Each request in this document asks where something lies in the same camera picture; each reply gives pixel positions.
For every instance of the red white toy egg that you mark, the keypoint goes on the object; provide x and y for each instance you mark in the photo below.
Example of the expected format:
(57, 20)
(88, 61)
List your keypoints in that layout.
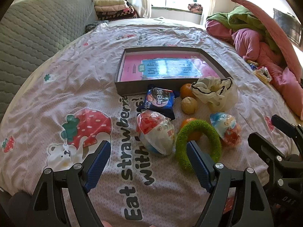
(153, 132)

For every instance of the small orange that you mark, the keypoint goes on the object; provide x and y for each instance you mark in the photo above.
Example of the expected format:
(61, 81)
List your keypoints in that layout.
(185, 91)

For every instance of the green and pink clothes pile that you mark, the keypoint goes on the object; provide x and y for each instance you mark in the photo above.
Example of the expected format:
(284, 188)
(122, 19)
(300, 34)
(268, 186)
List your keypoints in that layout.
(248, 40)

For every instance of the clear packet of yellow biscuits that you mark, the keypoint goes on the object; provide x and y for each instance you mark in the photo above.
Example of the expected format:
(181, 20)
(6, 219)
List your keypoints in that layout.
(262, 74)

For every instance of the dark checkered folded blanket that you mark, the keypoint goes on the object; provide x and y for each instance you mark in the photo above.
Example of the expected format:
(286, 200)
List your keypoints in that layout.
(118, 15)

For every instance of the green cloth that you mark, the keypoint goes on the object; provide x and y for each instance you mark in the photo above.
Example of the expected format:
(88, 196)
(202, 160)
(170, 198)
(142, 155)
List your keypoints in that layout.
(243, 19)

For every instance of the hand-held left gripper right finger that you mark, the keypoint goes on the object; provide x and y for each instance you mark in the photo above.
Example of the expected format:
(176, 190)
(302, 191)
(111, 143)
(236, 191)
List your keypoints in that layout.
(198, 167)

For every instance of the grey cardboard box pink lining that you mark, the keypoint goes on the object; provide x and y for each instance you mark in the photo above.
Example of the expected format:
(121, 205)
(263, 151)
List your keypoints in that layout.
(132, 87)

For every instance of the blue snack packet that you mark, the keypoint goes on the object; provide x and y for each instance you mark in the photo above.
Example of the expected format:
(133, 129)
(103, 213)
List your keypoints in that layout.
(158, 99)

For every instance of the dark framed wall picture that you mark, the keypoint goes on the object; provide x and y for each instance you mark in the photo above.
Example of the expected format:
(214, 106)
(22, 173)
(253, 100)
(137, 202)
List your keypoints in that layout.
(286, 26)

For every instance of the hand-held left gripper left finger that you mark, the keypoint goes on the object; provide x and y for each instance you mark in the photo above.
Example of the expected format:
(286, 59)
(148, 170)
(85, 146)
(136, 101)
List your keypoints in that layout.
(99, 165)

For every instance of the strawberry print bedsheet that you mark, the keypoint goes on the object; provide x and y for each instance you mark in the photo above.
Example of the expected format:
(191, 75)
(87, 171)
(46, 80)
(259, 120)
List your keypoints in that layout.
(71, 87)

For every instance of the large orange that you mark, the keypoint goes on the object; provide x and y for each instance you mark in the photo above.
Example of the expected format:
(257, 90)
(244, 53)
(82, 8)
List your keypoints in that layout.
(193, 133)

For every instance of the floral cushion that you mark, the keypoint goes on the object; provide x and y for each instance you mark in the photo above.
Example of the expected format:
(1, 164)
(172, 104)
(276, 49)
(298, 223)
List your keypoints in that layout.
(195, 7)

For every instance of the grey quilted headboard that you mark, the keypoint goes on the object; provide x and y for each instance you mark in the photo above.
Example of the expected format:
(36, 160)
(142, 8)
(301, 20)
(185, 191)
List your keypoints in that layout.
(35, 28)

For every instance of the pink folded blanket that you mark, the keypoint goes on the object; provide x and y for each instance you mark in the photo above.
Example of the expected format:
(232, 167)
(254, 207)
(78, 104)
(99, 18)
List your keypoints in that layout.
(111, 8)

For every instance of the dark patterned cloth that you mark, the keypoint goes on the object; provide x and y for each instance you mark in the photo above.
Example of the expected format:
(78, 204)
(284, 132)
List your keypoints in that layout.
(95, 26)

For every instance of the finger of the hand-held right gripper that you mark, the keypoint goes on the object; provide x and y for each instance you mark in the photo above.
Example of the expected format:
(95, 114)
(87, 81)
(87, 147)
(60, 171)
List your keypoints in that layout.
(265, 150)
(286, 127)

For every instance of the cream folded blanket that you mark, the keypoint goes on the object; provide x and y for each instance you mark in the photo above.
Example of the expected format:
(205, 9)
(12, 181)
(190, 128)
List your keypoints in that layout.
(109, 2)

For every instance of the blue orange toy egg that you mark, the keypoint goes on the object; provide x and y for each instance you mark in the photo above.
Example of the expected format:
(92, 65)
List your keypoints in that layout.
(227, 127)

